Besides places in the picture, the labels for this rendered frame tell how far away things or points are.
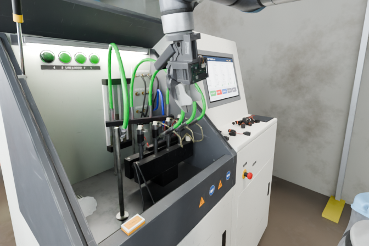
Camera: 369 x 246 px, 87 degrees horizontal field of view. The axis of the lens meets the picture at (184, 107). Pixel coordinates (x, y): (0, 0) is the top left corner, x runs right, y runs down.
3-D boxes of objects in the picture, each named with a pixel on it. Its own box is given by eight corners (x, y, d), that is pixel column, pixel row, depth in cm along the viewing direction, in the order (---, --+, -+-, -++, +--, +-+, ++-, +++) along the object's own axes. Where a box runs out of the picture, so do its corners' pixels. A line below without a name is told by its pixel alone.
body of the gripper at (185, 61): (189, 88, 46) (182, 34, 41) (166, 84, 52) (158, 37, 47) (210, 79, 51) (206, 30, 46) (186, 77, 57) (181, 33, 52)
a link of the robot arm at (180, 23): (155, 17, 46) (179, 15, 51) (158, 38, 48) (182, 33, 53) (175, 12, 41) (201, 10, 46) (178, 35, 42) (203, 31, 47)
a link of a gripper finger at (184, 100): (190, 119, 51) (186, 86, 48) (175, 115, 55) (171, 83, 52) (199, 115, 53) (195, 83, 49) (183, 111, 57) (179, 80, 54)
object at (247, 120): (247, 130, 115) (247, 121, 114) (230, 127, 121) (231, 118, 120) (260, 122, 132) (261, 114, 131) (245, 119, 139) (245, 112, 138)
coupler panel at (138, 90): (137, 122, 107) (134, 63, 101) (133, 121, 109) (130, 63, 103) (155, 117, 117) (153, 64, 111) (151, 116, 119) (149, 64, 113)
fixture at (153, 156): (140, 201, 75) (139, 165, 72) (126, 191, 82) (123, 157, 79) (193, 167, 101) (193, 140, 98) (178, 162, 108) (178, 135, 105)
